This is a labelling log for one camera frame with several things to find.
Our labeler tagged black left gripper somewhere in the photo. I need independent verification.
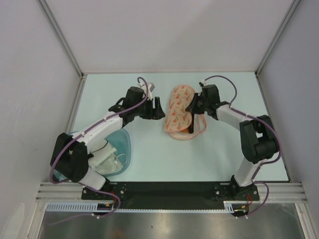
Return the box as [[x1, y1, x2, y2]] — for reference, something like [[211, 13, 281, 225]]
[[133, 97, 164, 120]]

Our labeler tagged pink mesh laundry bag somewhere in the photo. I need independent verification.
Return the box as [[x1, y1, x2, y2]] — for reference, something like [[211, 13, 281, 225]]
[[164, 85, 207, 140]]

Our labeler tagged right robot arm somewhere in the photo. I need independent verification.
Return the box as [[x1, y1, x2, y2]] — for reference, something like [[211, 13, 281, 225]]
[[186, 83, 280, 200]]

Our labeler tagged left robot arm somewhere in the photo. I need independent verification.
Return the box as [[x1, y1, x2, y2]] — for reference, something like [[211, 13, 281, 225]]
[[50, 83, 165, 199]]

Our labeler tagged white bra in basin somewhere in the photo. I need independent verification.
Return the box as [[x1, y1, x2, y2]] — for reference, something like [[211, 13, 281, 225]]
[[88, 139, 129, 176]]

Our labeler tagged blue plastic basin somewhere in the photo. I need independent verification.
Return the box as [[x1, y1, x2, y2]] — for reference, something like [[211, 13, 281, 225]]
[[50, 129, 131, 184]]

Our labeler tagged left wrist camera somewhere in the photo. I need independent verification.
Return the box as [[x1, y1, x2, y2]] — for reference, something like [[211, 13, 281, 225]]
[[138, 83, 155, 98]]

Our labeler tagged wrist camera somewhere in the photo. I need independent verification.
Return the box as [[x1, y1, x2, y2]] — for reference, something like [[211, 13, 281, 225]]
[[138, 83, 155, 98], [199, 80, 208, 87]]

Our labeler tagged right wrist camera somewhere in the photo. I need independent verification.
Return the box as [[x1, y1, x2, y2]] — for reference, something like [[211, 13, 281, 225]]
[[199, 80, 208, 87]]

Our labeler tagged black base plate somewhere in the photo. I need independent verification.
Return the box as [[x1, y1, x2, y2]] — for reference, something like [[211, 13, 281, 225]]
[[81, 182, 260, 209]]

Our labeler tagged white slotted cable duct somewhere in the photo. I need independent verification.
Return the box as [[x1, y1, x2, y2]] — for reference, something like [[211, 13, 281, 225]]
[[46, 201, 249, 214]]

